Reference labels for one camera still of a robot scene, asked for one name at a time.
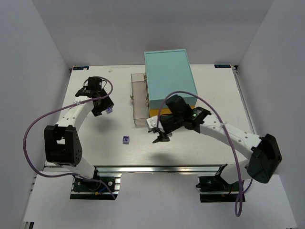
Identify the transparent bottom drawer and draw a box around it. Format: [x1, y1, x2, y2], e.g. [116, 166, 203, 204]
[130, 73, 149, 127]

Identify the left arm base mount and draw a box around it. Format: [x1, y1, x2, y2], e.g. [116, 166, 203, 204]
[70, 171, 121, 200]

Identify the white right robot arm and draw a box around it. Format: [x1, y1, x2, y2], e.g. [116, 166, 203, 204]
[146, 94, 282, 184]

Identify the blue label left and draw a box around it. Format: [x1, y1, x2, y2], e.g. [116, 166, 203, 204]
[72, 66, 89, 71]

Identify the purple square lego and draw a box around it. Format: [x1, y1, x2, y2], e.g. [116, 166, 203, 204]
[122, 136, 130, 145]
[106, 107, 113, 114]

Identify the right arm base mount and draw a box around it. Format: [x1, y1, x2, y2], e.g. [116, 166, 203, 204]
[195, 173, 240, 203]

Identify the blue label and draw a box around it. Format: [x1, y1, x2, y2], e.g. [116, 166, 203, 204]
[214, 64, 231, 69]
[72, 66, 89, 71]

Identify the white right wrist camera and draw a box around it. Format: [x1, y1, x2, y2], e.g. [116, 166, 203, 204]
[146, 115, 164, 133]

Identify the blue label right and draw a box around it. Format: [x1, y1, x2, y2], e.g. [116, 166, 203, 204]
[214, 64, 231, 69]

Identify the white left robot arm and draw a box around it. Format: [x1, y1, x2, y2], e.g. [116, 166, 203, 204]
[44, 76, 114, 179]

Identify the stacked teal yellow drawer cabinet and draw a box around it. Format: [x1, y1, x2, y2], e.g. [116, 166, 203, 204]
[144, 49, 198, 117]

